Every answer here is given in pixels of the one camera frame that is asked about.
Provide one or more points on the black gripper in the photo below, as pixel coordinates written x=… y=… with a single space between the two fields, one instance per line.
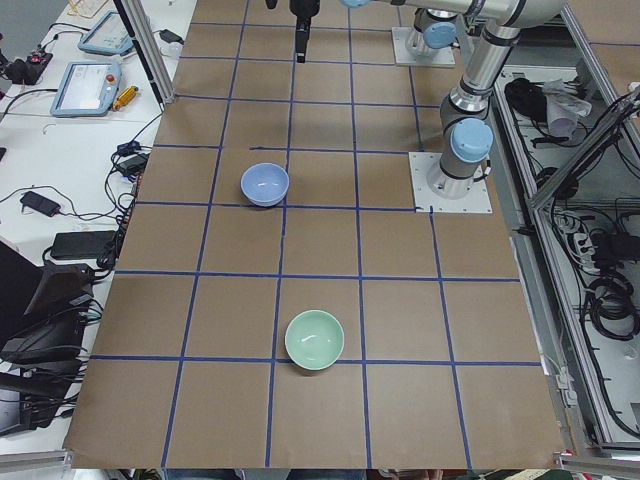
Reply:
x=301 y=11

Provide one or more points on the green ceramic bowl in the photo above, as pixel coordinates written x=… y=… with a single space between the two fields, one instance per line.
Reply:
x=314 y=340

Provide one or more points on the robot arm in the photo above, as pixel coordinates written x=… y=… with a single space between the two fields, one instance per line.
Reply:
x=427 y=42
x=467 y=138

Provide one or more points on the blue ceramic bowl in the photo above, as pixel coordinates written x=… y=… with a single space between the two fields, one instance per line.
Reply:
x=265 y=184

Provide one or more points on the far blue teach pendant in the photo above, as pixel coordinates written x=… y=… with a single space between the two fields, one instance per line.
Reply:
x=108 y=37

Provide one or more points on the blue teach pendant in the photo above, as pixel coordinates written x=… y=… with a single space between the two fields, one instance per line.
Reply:
x=87 y=89
x=108 y=37

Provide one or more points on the near blue teach pendant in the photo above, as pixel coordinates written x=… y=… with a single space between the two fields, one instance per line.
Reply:
x=87 y=89

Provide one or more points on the black power adapter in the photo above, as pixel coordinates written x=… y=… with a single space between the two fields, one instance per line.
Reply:
x=81 y=244

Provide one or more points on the aluminium frame post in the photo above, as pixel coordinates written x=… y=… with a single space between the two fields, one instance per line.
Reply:
x=138 y=27

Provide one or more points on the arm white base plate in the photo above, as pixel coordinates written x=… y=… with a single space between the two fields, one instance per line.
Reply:
x=411 y=50
x=435 y=192

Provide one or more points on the yellow handled tool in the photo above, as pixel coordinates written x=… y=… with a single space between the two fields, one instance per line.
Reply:
x=125 y=98

